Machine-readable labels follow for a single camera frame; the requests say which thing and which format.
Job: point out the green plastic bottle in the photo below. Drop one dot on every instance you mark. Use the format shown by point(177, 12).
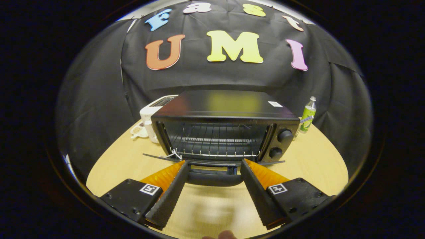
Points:
point(308, 114)

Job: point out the black toaster oven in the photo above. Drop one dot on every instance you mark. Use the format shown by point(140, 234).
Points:
point(225, 103)

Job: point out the white bread toaster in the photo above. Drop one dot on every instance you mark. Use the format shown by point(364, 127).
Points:
point(149, 111)

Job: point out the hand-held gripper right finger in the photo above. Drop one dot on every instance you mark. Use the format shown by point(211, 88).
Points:
point(259, 196)

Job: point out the black backdrop cloth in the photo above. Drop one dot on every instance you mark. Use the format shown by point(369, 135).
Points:
point(215, 76)

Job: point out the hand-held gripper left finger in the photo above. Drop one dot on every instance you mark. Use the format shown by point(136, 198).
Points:
point(171, 199)

